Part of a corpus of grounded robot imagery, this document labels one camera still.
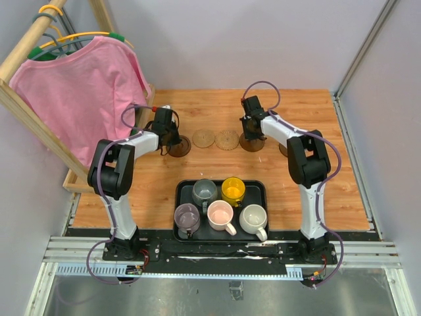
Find brown wooden coaster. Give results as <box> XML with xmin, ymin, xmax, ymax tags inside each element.
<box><xmin>166</xmin><ymin>135</ymin><xmax>191</xmax><ymax>157</ymax></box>
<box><xmin>278</xmin><ymin>144</ymin><xmax>287</xmax><ymax>157</ymax></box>
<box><xmin>239</xmin><ymin>134</ymin><xmax>265</xmax><ymax>152</ymax></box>

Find woven rattan coaster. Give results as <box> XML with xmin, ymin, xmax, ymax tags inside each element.
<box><xmin>192</xmin><ymin>129</ymin><xmax>215</xmax><ymax>148</ymax></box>
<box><xmin>215</xmin><ymin>130</ymin><xmax>239</xmax><ymax>151</ymax></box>

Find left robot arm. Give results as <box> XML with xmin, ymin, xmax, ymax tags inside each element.
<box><xmin>87</xmin><ymin>105</ymin><xmax>191</xmax><ymax>261</ymax></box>

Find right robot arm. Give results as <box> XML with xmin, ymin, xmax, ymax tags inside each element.
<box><xmin>240</xmin><ymin>96</ymin><xmax>331</xmax><ymax>263</ymax></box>

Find grey ceramic mug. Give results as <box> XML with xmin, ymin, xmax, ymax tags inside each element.
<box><xmin>192</xmin><ymin>179</ymin><xmax>218</xmax><ymax>215</ymax></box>

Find yellow glass mug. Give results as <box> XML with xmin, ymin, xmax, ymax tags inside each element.
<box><xmin>221</xmin><ymin>177</ymin><xmax>246</xmax><ymax>207</ymax></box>

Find purple glass mug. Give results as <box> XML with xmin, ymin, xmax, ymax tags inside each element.
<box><xmin>174</xmin><ymin>203</ymin><xmax>201</xmax><ymax>238</ymax></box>

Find pink t-shirt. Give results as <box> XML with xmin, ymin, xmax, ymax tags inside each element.
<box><xmin>9</xmin><ymin>36</ymin><xmax>151</xmax><ymax>167</ymax></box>

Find pink ceramic mug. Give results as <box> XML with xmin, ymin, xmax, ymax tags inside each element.
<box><xmin>207</xmin><ymin>200</ymin><xmax>237</xmax><ymax>236</ymax></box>

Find cream ceramic mug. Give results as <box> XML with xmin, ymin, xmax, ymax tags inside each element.
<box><xmin>239</xmin><ymin>204</ymin><xmax>268</xmax><ymax>242</ymax></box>

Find black plastic tray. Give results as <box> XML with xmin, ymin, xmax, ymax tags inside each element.
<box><xmin>173</xmin><ymin>180</ymin><xmax>267</xmax><ymax>244</ymax></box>

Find wooden clothes rack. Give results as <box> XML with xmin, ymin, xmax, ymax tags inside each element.
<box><xmin>1</xmin><ymin>1</ymin><xmax>153</xmax><ymax>178</ymax></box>

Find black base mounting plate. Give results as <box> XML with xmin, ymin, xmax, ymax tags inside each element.
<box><xmin>103</xmin><ymin>230</ymin><xmax>339</xmax><ymax>277</ymax></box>

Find grey-green clothes hanger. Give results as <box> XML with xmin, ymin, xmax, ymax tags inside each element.
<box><xmin>27</xmin><ymin>24</ymin><xmax>94</xmax><ymax>61</ymax></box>

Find yellow clothes hanger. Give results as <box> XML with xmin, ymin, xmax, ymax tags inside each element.
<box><xmin>40</xmin><ymin>1</ymin><xmax>134</xmax><ymax>49</ymax></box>

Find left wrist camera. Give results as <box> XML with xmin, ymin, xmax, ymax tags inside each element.
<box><xmin>152</xmin><ymin>105</ymin><xmax>173</xmax><ymax>115</ymax></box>

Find aluminium frame rail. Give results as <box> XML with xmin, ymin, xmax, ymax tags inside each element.
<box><xmin>25</xmin><ymin>237</ymin><xmax>420</xmax><ymax>315</ymax></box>

